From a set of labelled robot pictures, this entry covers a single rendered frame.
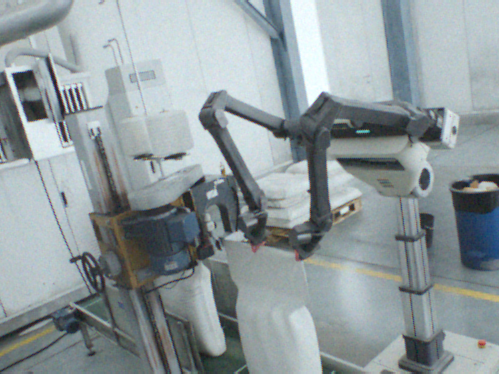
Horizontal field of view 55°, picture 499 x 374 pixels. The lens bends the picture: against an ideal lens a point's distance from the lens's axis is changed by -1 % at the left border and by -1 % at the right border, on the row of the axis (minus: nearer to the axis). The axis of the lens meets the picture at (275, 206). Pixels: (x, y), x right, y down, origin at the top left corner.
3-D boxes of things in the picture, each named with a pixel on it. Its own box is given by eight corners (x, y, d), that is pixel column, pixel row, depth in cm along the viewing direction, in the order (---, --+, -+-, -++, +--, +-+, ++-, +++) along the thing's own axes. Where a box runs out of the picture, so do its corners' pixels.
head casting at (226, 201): (245, 227, 232) (232, 168, 224) (205, 246, 217) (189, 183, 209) (209, 221, 254) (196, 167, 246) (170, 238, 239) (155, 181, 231)
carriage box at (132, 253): (199, 259, 214) (182, 192, 206) (132, 291, 193) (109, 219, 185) (170, 251, 232) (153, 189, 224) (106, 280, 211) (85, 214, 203)
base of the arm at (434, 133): (425, 110, 170) (419, 142, 169) (413, 102, 164) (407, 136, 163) (447, 108, 164) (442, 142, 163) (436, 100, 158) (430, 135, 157)
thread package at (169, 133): (203, 148, 189) (193, 104, 184) (167, 159, 178) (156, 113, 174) (181, 149, 201) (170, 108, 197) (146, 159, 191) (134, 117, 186)
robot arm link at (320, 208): (332, 126, 135) (312, 109, 143) (315, 134, 134) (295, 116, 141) (337, 228, 166) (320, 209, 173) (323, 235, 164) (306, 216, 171)
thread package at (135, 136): (165, 149, 208) (156, 110, 203) (136, 158, 199) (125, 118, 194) (149, 150, 219) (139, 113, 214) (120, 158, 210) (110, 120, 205)
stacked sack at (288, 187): (328, 183, 520) (326, 170, 516) (285, 203, 478) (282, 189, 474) (300, 182, 551) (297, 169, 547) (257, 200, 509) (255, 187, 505)
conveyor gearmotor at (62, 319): (89, 329, 340) (83, 310, 336) (69, 339, 331) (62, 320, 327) (74, 319, 362) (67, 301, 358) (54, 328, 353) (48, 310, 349)
